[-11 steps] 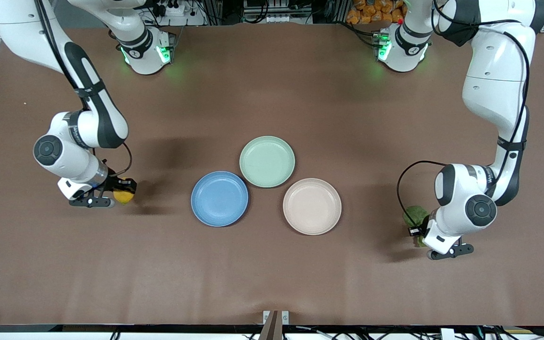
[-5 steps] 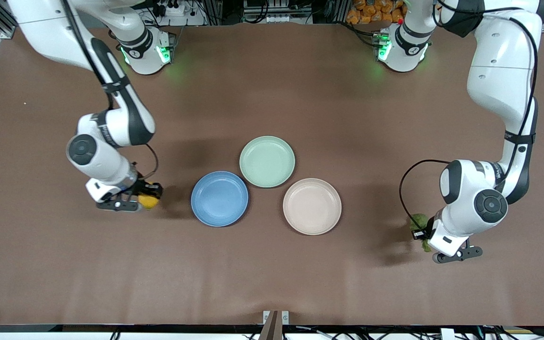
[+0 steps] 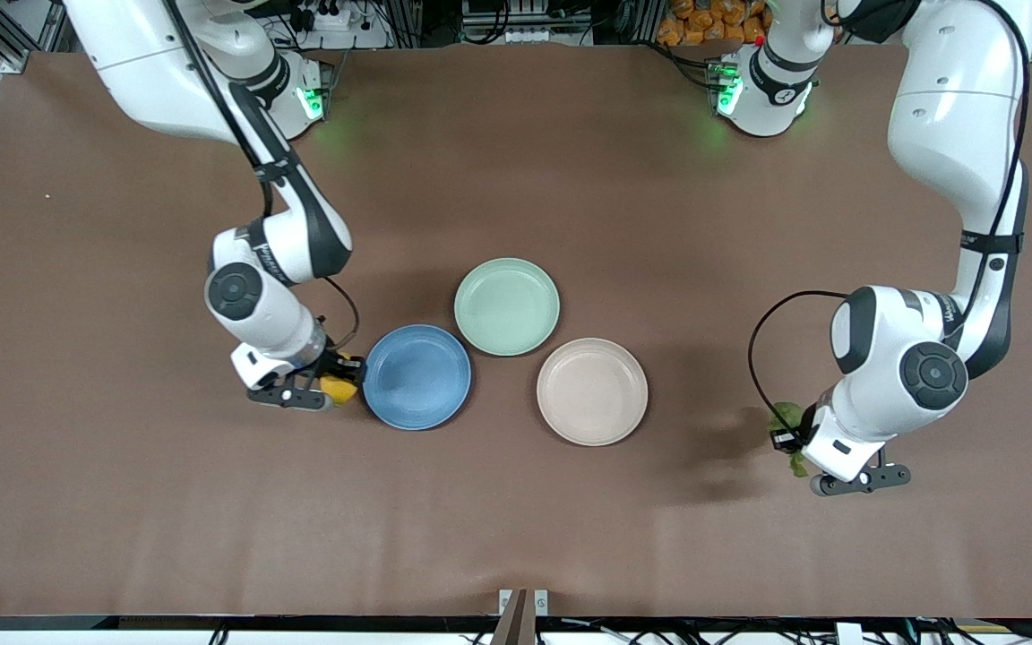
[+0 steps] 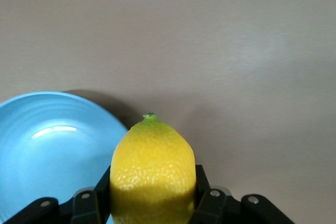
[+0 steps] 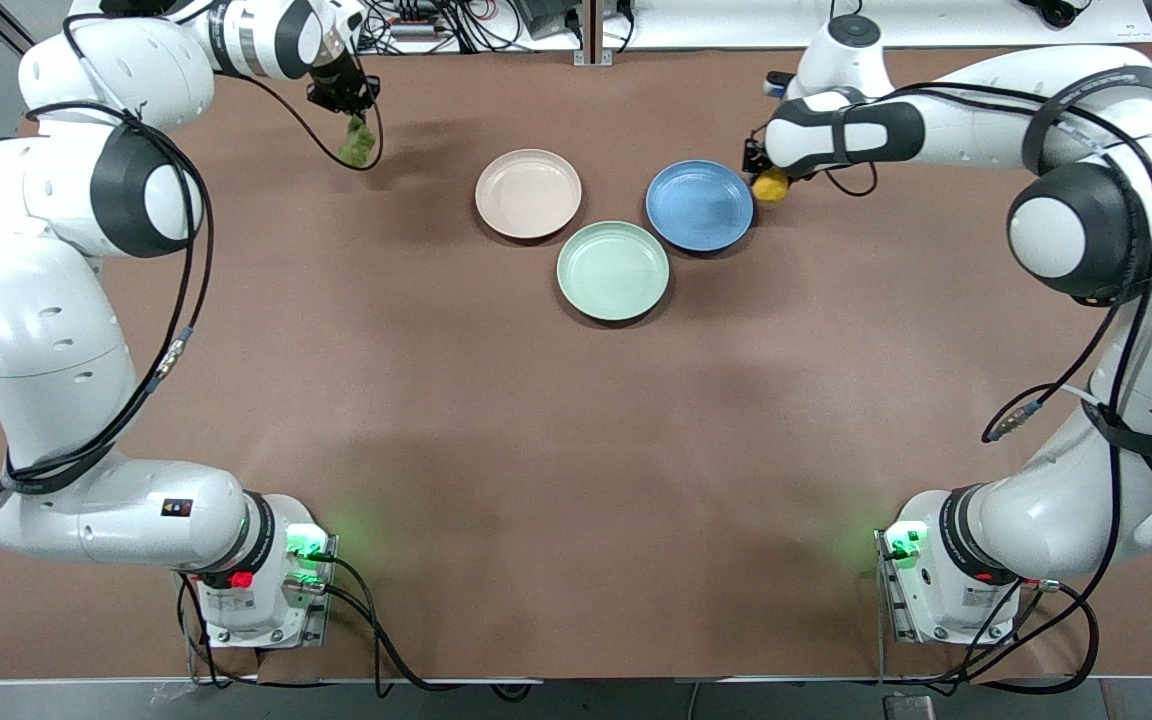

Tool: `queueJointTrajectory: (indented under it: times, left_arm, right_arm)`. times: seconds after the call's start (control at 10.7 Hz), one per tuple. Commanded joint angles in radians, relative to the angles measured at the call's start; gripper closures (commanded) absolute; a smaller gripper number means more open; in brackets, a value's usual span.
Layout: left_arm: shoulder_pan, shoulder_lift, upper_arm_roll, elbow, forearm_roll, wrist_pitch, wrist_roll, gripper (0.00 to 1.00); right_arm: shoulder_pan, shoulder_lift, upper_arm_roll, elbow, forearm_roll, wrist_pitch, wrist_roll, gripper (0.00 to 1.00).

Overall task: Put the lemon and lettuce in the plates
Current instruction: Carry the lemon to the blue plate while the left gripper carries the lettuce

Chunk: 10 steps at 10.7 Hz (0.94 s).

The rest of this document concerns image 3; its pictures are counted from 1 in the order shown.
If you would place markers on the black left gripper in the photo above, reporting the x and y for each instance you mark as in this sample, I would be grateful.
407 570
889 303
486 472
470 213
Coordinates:
795 436

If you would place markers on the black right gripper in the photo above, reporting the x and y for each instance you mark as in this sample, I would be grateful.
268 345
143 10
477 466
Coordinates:
333 364

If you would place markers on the yellow lemon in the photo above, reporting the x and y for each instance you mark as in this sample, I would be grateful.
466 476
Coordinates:
339 391

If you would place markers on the green lettuce leaf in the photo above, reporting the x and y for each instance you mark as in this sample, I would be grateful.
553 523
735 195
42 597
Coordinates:
798 466

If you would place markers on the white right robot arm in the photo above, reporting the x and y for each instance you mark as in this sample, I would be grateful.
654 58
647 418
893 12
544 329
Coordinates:
158 72

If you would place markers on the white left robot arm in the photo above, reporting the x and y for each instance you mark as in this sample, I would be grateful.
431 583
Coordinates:
955 125

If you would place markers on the blue plate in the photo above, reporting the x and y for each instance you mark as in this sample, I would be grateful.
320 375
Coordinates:
417 377

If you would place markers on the pale green plate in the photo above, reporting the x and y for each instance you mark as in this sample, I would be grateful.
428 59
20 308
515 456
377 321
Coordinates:
507 306

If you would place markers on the beige plate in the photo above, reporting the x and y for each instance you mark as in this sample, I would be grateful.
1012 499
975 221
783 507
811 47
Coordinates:
592 391

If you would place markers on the brown table cover sheet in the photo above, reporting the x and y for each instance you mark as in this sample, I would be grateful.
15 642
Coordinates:
516 520

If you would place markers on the brown wooden strut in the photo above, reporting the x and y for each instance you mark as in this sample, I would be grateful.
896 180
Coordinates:
516 623

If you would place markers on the white power strip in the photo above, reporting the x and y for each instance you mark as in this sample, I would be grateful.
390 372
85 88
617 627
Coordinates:
328 27

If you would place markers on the net bag of oranges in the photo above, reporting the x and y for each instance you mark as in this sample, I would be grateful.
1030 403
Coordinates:
709 22

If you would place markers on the metal clamp bracket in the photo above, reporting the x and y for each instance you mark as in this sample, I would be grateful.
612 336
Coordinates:
541 602

